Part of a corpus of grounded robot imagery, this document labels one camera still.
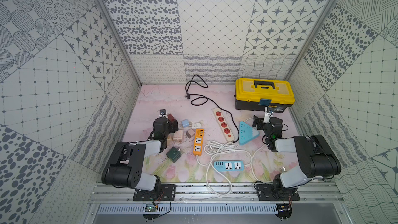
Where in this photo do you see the pink deer cube adapter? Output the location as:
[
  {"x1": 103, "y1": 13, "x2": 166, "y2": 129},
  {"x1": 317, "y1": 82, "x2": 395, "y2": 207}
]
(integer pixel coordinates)
[{"x1": 173, "y1": 130, "x2": 184, "y2": 143}]

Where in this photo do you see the blue plug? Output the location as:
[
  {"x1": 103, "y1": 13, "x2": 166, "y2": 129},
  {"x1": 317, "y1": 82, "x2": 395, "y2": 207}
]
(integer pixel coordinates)
[{"x1": 181, "y1": 119, "x2": 190, "y2": 128}]

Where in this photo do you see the beige wooden cube adapter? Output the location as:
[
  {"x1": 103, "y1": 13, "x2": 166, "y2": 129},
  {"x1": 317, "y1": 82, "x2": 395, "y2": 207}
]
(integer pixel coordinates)
[{"x1": 167, "y1": 134, "x2": 173, "y2": 142}]

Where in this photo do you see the light blue triangular socket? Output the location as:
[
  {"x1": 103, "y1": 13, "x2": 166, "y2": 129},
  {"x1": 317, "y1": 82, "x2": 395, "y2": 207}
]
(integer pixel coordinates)
[{"x1": 239, "y1": 121, "x2": 260, "y2": 145}]

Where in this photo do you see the pink brown plug adapter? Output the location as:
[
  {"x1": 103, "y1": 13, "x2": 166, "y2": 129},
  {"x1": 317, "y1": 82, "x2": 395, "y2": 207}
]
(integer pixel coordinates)
[{"x1": 186, "y1": 129, "x2": 195, "y2": 139}]

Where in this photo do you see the white plug adapter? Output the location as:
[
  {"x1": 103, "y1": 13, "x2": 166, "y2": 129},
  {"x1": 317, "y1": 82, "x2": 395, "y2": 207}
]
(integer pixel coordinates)
[{"x1": 190, "y1": 122, "x2": 202, "y2": 129}]

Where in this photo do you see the dark green cube adapter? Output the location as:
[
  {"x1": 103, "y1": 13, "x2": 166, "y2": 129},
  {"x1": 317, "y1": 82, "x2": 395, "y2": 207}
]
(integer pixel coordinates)
[{"x1": 166, "y1": 147, "x2": 181, "y2": 163}]

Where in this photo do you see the orange power strip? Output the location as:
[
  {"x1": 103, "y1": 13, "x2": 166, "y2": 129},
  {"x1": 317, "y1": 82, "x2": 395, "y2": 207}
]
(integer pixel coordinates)
[{"x1": 193, "y1": 129, "x2": 204, "y2": 156}]

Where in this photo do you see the white long power strip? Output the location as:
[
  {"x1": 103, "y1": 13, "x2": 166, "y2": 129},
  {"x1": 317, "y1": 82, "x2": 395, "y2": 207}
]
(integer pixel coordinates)
[{"x1": 212, "y1": 108, "x2": 235, "y2": 142}]

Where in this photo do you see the blue white power strip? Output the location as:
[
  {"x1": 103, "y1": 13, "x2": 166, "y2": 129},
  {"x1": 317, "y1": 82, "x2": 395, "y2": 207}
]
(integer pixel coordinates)
[{"x1": 213, "y1": 161, "x2": 244, "y2": 172}]

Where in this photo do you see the dark red cube adapter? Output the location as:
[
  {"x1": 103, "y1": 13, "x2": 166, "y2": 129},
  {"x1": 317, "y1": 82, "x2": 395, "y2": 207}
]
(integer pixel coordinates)
[{"x1": 167, "y1": 114, "x2": 175, "y2": 122}]

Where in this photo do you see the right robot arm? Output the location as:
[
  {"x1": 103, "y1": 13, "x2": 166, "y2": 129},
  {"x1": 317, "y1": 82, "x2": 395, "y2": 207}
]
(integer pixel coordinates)
[{"x1": 252, "y1": 116, "x2": 342, "y2": 194}]

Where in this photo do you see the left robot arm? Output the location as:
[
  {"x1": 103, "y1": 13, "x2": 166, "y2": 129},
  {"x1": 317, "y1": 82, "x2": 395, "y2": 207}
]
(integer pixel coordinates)
[{"x1": 101, "y1": 117, "x2": 178, "y2": 196}]

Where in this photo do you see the yellow black toolbox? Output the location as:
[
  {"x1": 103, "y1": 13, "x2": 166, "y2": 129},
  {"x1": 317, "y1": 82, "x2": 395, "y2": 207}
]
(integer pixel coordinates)
[{"x1": 235, "y1": 78, "x2": 295, "y2": 113}]

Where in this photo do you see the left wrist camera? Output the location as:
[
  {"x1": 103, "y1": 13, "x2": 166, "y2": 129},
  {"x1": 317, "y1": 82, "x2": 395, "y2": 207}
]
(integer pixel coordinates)
[{"x1": 159, "y1": 109, "x2": 167, "y2": 118}]

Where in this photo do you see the white power cable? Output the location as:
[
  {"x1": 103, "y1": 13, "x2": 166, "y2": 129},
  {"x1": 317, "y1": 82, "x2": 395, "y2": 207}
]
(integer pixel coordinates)
[{"x1": 195, "y1": 118, "x2": 271, "y2": 197}]

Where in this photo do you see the black power cable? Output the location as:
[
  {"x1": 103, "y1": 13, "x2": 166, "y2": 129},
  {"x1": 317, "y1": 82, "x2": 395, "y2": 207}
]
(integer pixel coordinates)
[{"x1": 184, "y1": 74, "x2": 240, "y2": 144}]

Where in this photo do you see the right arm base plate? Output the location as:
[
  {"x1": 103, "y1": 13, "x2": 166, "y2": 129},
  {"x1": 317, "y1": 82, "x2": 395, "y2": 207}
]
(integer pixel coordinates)
[{"x1": 254, "y1": 184, "x2": 300, "y2": 202}]

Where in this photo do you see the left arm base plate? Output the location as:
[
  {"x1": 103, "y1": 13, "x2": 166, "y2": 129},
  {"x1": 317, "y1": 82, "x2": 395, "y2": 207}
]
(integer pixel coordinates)
[{"x1": 133, "y1": 184, "x2": 177, "y2": 202}]

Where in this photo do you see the aluminium rail frame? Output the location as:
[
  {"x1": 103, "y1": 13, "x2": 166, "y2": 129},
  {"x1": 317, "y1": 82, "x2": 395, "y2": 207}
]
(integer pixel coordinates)
[{"x1": 88, "y1": 175, "x2": 346, "y2": 204}]

